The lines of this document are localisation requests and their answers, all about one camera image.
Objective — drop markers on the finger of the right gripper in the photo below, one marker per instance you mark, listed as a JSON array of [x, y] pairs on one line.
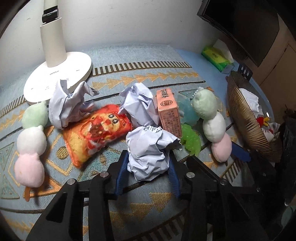
[[240, 153]]

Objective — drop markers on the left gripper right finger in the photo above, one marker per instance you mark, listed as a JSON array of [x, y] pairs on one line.
[[211, 201]]

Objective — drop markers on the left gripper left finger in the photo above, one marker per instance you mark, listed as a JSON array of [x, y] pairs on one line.
[[63, 217]]

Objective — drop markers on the white chicken plush red comb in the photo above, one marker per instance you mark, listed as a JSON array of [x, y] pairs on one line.
[[270, 130]]

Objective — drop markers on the green jelly toy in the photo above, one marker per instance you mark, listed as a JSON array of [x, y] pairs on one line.
[[190, 140]]

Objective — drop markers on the tricolor bear dango plush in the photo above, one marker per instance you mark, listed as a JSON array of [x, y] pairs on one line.
[[205, 105]]

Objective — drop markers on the translucent blue jelly toy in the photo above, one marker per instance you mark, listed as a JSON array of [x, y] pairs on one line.
[[186, 111]]

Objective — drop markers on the pink rectangular box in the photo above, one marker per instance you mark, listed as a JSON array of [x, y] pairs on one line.
[[168, 112]]

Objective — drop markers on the large paper pile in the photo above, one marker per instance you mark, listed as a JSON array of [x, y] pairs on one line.
[[149, 151]]

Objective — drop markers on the orange snack bag plush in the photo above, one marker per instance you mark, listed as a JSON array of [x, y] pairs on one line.
[[88, 136]]

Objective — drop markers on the brown ribbed glass bowl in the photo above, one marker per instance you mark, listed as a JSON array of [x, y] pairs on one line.
[[245, 120]]

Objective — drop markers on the tricolor dango plush left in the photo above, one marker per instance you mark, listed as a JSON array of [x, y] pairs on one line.
[[31, 144]]

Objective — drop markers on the black phone stand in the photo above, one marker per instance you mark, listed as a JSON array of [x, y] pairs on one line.
[[245, 71]]

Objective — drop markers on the green tissue pack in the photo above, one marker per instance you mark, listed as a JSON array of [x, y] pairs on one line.
[[219, 56]]

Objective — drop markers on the patterned blue table mat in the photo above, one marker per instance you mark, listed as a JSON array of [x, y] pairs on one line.
[[145, 210]]

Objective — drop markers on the white desk lamp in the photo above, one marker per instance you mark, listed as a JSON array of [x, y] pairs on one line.
[[74, 67]]

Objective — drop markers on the black wall monitor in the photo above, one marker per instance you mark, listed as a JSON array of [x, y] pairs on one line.
[[253, 25]]

